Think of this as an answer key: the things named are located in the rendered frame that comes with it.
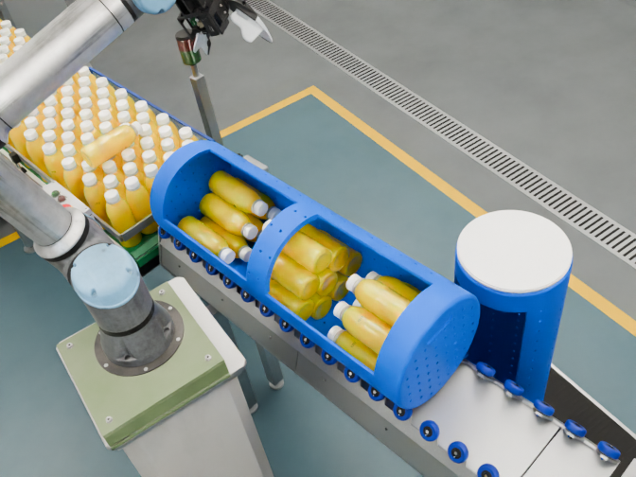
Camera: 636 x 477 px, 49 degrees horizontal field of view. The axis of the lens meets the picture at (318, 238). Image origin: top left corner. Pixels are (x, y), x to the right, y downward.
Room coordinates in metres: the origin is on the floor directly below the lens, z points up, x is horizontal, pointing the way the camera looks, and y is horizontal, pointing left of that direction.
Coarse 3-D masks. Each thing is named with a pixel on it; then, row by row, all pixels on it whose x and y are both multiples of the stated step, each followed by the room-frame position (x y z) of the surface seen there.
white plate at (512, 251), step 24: (480, 216) 1.26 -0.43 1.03; (504, 216) 1.25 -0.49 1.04; (528, 216) 1.23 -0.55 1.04; (480, 240) 1.18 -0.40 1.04; (504, 240) 1.16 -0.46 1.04; (528, 240) 1.15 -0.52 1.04; (552, 240) 1.13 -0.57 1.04; (480, 264) 1.10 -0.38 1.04; (504, 264) 1.09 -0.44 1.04; (528, 264) 1.07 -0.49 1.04; (552, 264) 1.06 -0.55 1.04; (504, 288) 1.01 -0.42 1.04; (528, 288) 1.00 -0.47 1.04
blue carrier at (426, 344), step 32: (192, 160) 1.52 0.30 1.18; (224, 160) 1.45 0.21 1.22; (160, 192) 1.41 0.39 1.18; (192, 192) 1.50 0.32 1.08; (288, 192) 1.28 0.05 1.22; (160, 224) 1.40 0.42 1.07; (288, 224) 1.15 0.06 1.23; (320, 224) 1.30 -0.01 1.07; (352, 224) 1.15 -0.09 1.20; (256, 256) 1.11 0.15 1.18; (384, 256) 1.01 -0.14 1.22; (256, 288) 1.08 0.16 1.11; (448, 288) 0.90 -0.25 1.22; (288, 320) 1.00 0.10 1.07; (320, 320) 1.07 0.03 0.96; (416, 320) 0.82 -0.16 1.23; (448, 320) 0.84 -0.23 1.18; (384, 352) 0.80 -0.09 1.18; (416, 352) 0.78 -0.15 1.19; (448, 352) 0.84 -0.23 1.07; (384, 384) 0.77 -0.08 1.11; (416, 384) 0.77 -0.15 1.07
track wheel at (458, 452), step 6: (450, 444) 0.68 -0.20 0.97; (456, 444) 0.68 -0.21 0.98; (462, 444) 0.67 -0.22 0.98; (450, 450) 0.67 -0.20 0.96; (456, 450) 0.67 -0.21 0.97; (462, 450) 0.66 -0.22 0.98; (450, 456) 0.66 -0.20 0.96; (456, 456) 0.66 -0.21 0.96; (462, 456) 0.65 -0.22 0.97; (456, 462) 0.65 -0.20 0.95; (462, 462) 0.65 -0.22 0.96
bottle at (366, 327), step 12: (348, 312) 0.95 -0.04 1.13; (360, 312) 0.94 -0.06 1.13; (348, 324) 0.93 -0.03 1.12; (360, 324) 0.91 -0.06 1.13; (372, 324) 0.90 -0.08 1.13; (384, 324) 0.90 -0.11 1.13; (360, 336) 0.89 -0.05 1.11; (372, 336) 0.88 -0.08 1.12; (384, 336) 0.87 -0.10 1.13; (372, 348) 0.86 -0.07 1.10
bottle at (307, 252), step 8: (296, 232) 1.17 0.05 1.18; (296, 240) 1.14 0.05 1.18; (304, 240) 1.14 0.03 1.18; (312, 240) 1.14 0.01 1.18; (288, 248) 1.14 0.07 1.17; (296, 248) 1.12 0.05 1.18; (304, 248) 1.12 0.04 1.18; (312, 248) 1.11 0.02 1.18; (320, 248) 1.11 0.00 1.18; (296, 256) 1.11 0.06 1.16; (304, 256) 1.10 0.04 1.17; (312, 256) 1.09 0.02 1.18; (320, 256) 1.09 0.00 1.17; (328, 256) 1.11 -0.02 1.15; (304, 264) 1.09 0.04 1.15; (312, 264) 1.08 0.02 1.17; (320, 264) 1.09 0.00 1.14; (328, 264) 1.10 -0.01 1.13; (312, 272) 1.07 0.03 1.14; (320, 272) 1.08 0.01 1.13
